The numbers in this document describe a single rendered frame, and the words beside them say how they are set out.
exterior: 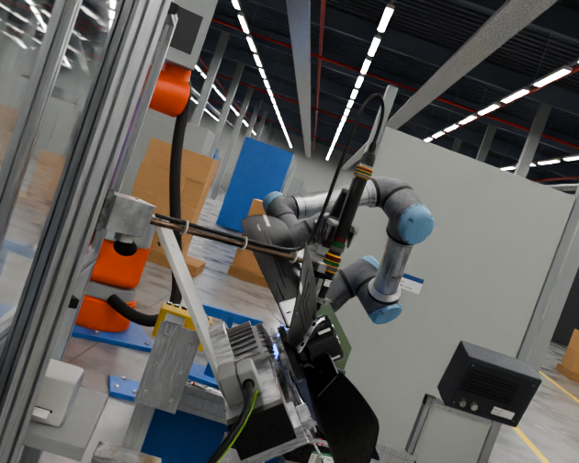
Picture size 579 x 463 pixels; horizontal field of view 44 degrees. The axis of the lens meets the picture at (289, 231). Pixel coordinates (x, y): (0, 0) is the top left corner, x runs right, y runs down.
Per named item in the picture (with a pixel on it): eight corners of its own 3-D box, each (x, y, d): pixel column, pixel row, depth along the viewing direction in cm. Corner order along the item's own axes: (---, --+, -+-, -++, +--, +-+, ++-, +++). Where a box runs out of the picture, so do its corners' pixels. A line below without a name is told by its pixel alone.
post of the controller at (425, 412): (407, 453, 229) (428, 396, 228) (404, 449, 232) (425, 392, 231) (415, 456, 229) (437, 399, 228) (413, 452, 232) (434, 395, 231)
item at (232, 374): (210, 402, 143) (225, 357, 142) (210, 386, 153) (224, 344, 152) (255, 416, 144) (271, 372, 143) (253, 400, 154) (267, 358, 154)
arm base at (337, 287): (312, 277, 269) (336, 265, 270) (331, 313, 268) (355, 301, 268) (314, 275, 254) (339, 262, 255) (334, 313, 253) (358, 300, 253)
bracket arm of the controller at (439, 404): (425, 404, 228) (427, 396, 228) (422, 401, 231) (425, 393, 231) (491, 426, 231) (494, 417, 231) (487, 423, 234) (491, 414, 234)
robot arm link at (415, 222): (380, 294, 264) (418, 182, 227) (400, 324, 255) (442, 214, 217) (352, 300, 260) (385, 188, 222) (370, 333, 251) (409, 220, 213)
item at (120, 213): (97, 231, 137) (112, 189, 137) (83, 222, 142) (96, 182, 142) (143, 242, 144) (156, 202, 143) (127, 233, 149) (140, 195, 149)
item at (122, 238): (116, 255, 143) (123, 232, 142) (107, 250, 145) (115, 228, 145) (137, 260, 146) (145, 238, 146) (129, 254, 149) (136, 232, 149)
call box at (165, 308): (150, 340, 213) (161, 307, 212) (152, 332, 223) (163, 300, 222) (200, 355, 215) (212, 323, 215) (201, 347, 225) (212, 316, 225)
